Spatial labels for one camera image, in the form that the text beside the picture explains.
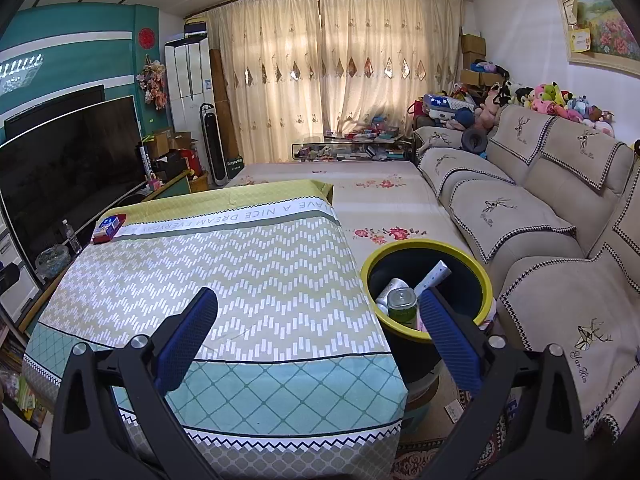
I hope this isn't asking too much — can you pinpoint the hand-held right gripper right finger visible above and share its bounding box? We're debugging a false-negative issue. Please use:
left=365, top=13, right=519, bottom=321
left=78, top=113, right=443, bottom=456
left=417, top=287, right=591, bottom=480

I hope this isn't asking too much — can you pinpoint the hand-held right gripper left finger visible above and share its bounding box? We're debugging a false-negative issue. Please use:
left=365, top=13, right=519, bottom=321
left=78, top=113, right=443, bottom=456
left=50, top=287, right=219, bottom=480

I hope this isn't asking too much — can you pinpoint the green drink can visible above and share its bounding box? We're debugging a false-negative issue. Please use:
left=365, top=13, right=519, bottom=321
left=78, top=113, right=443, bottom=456
left=386, top=288, right=418, bottom=331

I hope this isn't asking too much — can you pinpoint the yellow-rimmed dark waste bin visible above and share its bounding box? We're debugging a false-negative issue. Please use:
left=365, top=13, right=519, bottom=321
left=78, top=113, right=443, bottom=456
left=360, top=240, right=496, bottom=386

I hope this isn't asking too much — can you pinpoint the silver tube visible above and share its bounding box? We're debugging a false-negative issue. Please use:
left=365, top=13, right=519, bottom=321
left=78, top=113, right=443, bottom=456
left=414, top=260, right=453, bottom=293

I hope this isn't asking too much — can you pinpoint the white pill bottle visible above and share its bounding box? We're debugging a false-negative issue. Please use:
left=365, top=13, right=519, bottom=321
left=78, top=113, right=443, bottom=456
left=375, top=277, right=408, bottom=313

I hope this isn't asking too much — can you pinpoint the white drawer unit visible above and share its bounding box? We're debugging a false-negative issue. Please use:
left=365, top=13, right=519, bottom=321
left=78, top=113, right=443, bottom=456
left=0, top=220, right=41, bottom=321

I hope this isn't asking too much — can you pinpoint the glass ashtray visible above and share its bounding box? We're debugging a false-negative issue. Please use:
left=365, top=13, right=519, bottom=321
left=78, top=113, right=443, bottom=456
left=35, top=245, right=72, bottom=277

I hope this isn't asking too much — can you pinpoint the clear water bottle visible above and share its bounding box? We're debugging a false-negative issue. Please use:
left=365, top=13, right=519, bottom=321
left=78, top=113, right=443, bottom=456
left=61, top=219, right=82, bottom=255

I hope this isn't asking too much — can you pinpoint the zigzag patterned tablecloth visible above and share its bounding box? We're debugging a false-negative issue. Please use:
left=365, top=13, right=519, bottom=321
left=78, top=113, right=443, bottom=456
left=22, top=179, right=408, bottom=480

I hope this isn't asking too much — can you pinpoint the bookshelf with books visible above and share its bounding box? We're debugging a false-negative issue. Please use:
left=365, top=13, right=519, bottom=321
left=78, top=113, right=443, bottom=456
left=0, top=320, right=56, bottom=426

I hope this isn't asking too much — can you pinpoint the blue and red packet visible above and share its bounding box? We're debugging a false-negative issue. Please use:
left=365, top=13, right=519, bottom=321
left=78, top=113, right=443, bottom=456
left=91, top=213, right=127, bottom=244

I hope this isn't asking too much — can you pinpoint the red patterned rug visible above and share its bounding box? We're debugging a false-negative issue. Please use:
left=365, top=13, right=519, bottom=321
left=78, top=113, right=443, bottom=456
left=390, top=422, right=501, bottom=480

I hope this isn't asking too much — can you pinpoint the black flat television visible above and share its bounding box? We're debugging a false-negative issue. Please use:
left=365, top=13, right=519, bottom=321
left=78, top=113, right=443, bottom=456
left=0, top=95, right=146, bottom=281

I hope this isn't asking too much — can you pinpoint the teal television cabinet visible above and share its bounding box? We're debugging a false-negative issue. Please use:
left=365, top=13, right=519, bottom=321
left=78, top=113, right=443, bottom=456
left=20, top=167, right=201, bottom=331

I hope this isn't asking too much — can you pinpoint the floral bedsheet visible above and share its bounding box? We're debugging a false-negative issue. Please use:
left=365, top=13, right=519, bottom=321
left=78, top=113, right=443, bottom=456
left=225, top=160, right=476, bottom=271

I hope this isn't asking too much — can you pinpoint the beige sofa with deer covers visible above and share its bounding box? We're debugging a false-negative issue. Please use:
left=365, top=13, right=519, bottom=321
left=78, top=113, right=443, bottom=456
left=412, top=105, right=640, bottom=441

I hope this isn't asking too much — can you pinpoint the tower fan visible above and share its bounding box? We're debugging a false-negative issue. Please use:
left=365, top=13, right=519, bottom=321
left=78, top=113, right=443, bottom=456
left=200, top=102, right=227, bottom=184

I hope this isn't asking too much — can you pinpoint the cardboard box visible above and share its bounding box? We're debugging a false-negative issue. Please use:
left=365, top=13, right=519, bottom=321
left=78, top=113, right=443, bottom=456
left=145, top=130, right=193, bottom=158

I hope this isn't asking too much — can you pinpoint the grey neck pillow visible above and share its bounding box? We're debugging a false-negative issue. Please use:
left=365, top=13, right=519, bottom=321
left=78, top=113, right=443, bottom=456
left=461, top=127, right=488, bottom=156

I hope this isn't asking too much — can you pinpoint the glass coffee table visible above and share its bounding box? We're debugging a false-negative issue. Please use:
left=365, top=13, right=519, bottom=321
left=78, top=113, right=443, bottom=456
left=291, top=135, right=413, bottom=163

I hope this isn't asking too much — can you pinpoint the blue star-print pillow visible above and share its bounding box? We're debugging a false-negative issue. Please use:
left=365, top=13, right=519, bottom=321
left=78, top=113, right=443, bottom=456
left=424, top=92, right=473, bottom=118

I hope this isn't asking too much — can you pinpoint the brown cardboard sheet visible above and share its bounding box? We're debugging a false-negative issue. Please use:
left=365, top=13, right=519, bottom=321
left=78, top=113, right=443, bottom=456
left=210, top=49, right=240, bottom=161

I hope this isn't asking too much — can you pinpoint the artificial flower decoration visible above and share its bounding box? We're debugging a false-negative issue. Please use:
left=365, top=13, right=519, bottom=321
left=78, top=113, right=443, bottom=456
left=136, top=57, right=167, bottom=111

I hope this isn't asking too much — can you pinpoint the pile of plush toys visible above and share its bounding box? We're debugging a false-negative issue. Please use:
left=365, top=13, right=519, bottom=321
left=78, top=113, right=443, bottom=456
left=472, top=77, right=618, bottom=136

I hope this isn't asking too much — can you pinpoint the white standing air conditioner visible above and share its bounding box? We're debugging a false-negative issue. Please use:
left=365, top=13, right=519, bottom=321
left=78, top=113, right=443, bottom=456
left=165, top=35, right=215, bottom=141

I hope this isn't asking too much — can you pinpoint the cream embroidered curtain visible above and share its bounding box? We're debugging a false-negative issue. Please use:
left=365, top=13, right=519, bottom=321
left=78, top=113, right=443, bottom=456
left=319, top=0, right=463, bottom=136
left=207, top=0, right=323, bottom=166

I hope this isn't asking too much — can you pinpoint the stack of cardboard boxes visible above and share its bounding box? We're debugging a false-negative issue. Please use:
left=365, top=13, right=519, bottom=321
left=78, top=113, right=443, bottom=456
left=459, top=32, right=503, bottom=87

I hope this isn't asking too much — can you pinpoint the framed flower painting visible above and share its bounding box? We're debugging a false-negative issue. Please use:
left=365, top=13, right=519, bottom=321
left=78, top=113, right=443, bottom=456
left=551, top=0, right=640, bottom=78

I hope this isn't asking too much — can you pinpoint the black wall panel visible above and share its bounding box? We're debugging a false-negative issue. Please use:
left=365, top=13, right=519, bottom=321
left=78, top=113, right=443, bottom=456
left=4, top=84, right=106, bottom=131

